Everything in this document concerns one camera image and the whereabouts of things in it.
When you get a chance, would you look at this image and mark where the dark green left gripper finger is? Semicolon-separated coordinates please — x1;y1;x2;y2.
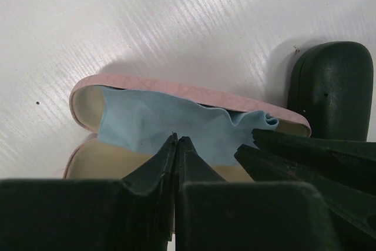
234;145;375;250
253;129;375;195

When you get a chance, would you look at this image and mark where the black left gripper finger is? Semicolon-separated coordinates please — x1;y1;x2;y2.
175;137;327;250
1;134;177;250

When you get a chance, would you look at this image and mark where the pink glasses case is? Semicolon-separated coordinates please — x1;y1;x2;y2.
63;74;311;182

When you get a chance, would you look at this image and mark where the black glasses case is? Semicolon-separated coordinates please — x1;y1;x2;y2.
287;41;374;142

